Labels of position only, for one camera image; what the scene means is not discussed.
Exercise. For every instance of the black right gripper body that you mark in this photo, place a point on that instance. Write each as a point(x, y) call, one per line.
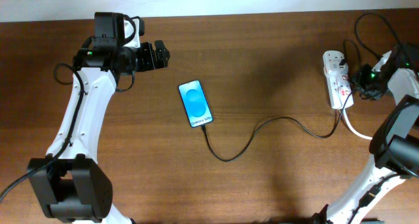
point(366, 82)

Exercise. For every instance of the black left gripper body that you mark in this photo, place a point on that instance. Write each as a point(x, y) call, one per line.
point(145, 59)

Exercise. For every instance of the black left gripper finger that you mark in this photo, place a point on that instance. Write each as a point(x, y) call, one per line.
point(162, 59)
point(161, 51)

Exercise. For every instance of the blue Galaxy smartphone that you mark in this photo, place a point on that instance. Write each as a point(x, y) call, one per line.
point(195, 103)

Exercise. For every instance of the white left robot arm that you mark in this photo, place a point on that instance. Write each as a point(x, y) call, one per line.
point(68, 183)

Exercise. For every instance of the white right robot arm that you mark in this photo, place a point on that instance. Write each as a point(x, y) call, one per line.
point(393, 150)

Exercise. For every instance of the white USB charger adapter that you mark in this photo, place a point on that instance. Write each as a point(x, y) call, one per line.
point(335, 66)

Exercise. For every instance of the white power strip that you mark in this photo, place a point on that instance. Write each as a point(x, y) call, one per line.
point(340, 92)

